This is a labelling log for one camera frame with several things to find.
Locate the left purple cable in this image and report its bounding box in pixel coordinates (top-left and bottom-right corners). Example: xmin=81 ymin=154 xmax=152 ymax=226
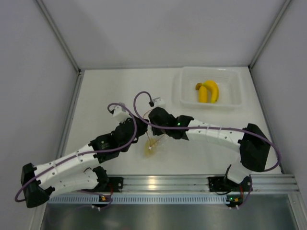
xmin=14 ymin=103 xmax=138 ymax=202

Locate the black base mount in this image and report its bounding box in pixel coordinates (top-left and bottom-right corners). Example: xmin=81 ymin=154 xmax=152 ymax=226
xmin=208 ymin=176 xmax=238 ymax=195
xmin=83 ymin=177 xmax=123 ymax=193

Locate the left aluminium frame post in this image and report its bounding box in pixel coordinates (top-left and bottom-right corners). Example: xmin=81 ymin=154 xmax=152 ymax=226
xmin=35 ymin=0 xmax=83 ymax=144

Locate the white slotted cable duct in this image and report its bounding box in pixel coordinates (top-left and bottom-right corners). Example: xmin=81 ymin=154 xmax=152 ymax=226
xmin=47 ymin=194 xmax=239 ymax=205

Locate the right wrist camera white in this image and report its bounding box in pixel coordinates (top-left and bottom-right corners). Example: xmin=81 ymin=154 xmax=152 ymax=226
xmin=149 ymin=97 xmax=166 ymax=109

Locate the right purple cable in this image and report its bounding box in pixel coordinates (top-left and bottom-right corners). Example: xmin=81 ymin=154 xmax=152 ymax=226
xmin=133 ymin=91 xmax=282 ymax=172

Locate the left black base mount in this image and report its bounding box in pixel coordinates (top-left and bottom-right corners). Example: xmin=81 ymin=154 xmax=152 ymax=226
xmin=83 ymin=177 xmax=123 ymax=193

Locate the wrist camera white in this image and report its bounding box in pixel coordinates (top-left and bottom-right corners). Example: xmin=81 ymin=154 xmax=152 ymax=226
xmin=112 ymin=103 xmax=130 ymax=123
xmin=149 ymin=97 xmax=166 ymax=109

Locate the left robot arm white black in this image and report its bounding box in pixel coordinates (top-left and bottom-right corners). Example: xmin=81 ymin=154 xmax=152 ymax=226
xmin=21 ymin=116 xmax=147 ymax=208

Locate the clear zip bag orange seal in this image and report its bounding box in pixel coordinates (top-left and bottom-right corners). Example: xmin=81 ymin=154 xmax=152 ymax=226
xmin=140 ymin=109 xmax=173 ymax=159

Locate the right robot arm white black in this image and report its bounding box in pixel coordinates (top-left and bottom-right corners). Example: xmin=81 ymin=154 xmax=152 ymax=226
xmin=148 ymin=107 xmax=271 ymax=190

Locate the purple cable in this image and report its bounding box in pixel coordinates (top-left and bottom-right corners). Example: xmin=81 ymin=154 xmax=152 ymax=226
xmin=14 ymin=103 xmax=138 ymax=202
xmin=133 ymin=91 xmax=282 ymax=172

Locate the yellow fake banana bunch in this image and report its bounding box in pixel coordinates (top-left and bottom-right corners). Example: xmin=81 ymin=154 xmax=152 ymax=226
xmin=195 ymin=80 xmax=219 ymax=104

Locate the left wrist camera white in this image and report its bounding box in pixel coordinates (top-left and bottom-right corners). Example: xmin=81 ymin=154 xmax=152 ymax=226
xmin=112 ymin=103 xmax=130 ymax=123

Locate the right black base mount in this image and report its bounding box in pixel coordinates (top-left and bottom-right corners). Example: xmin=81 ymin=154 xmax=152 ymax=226
xmin=208 ymin=176 xmax=238 ymax=195

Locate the white plastic basket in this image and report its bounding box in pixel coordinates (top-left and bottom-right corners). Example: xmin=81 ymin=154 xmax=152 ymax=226
xmin=173 ymin=67 xmax=243 ymax=110

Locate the aluminium mounting rail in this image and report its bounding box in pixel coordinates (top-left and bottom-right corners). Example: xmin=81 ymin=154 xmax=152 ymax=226
xmin=47 ymin=174 xmax=299 ymax=195

